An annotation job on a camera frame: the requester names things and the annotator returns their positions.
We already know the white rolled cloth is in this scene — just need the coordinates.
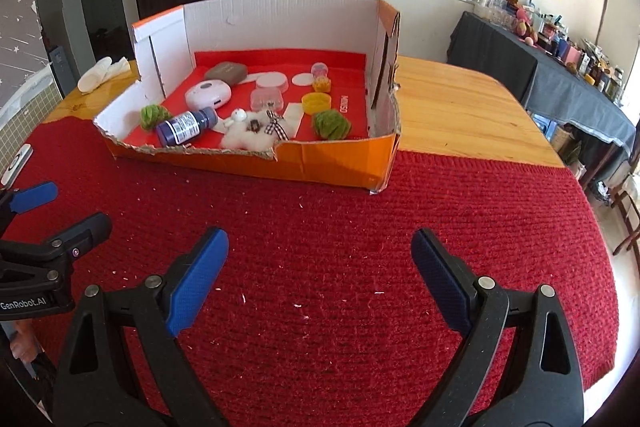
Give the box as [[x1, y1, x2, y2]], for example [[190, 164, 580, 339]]
[[76, 56, 132, 95]]

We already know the red knit mat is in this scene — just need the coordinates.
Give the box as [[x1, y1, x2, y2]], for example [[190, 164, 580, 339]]
[[0, 117, 621, 427]]

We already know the wooden chair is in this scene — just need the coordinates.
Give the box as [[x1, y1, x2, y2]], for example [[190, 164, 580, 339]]
[[612, 187, 640, 258]]

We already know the pink plush toy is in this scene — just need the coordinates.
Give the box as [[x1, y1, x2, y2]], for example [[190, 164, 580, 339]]
[[515, 9, 540, 46]]

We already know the clear plastic case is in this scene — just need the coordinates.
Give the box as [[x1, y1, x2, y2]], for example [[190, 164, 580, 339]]
[[250, 88, 286, 110]]

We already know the yellow bottle cap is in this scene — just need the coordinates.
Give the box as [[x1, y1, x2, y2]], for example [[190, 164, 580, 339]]
[[301, 93, 333, 115]]

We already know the green yarn ball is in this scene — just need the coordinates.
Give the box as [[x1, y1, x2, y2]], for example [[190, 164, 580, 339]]
[[313, 108, 352, 140], [139, 104, 174, 131]]

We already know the white plush rabbit keychain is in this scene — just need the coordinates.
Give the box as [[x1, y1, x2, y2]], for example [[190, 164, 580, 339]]
[[220, 107, 296, 151]]

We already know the red paper box liner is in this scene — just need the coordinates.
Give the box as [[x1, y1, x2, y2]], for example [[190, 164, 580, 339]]
[[125, 50, 373, 150]]

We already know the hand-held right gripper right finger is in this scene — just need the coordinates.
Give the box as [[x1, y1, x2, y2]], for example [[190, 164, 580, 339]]
[[411, 228, 586, 427]]

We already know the blue pill bottle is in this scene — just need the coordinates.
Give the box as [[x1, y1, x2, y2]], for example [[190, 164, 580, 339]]
[[156, 106, 220, 146]]

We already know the person's left hand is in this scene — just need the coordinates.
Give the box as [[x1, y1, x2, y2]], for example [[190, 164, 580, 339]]
[[9, 321, 43, 378]]

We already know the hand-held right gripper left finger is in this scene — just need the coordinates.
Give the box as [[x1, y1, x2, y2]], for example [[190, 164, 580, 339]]
[[51, 227, 231, 427]]

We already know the white flat device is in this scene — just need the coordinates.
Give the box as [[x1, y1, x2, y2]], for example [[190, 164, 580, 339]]
[[0, 144, 34, 186]]

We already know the row of bottles and toys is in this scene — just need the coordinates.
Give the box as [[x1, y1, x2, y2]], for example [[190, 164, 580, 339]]
[[470, 0, 626, 100]]

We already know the pink round device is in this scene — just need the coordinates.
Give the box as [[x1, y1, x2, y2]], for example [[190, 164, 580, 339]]
[[184, 79, 232, 110]]

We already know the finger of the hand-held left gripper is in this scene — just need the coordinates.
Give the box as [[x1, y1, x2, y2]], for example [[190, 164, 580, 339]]
[[0, 213, 113, 289], [0, 182, 58, 233]]

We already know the orange cardboard box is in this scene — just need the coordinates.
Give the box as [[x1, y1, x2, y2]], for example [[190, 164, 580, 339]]
[[92, 0, 402, 196]]

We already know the taupe earbud case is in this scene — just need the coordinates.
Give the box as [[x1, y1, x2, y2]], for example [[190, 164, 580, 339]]
[[204, 61, 249, 86]]

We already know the side table dark cloth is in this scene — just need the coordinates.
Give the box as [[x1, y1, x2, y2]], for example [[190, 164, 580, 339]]
[[446, 11, 638, 168]]

